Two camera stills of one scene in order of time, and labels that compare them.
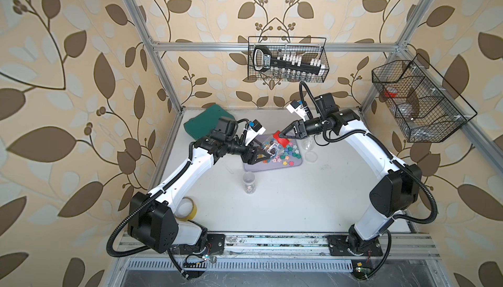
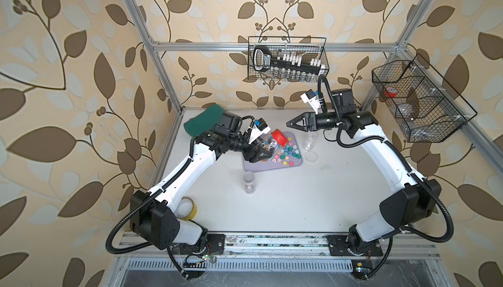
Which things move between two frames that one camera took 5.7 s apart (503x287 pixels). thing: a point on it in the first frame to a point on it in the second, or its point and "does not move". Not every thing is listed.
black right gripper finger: x=295 y=137 to x=308 y=128
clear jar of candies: x=249 y=183 does not move
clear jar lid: x=311 y=156 does not move
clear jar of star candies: x=308 y=143 does not move
